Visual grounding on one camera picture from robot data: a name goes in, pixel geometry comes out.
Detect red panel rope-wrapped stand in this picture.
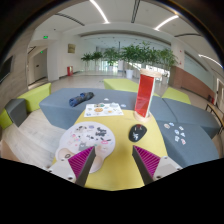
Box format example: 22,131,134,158
133,68,163,124

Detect black wall screen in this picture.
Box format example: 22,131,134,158
0,55,14,84

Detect white sticker sheet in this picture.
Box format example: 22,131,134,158
83,102,125,118

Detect lime green bench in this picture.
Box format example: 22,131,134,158
0,82,53,130
102,78,161,98
161,86,192,105

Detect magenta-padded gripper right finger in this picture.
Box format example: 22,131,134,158
131,145,183,186

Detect black computer mouse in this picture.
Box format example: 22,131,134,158
128,123,148,143

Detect row of potted plants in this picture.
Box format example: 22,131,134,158
80,41,179,79

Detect brass wall plaque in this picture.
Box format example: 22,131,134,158
67,43,77,54

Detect dark blue folded umbrella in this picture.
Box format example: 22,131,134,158
68,91,95,108

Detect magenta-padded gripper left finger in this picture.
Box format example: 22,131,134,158
47,145,97,188

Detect round white printed mouse pad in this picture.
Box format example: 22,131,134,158
54,121,117,174

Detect ceiling strip lights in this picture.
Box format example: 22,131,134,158
88,0,224,69

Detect grey upholstered pouf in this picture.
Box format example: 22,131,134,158
3,98,28,128

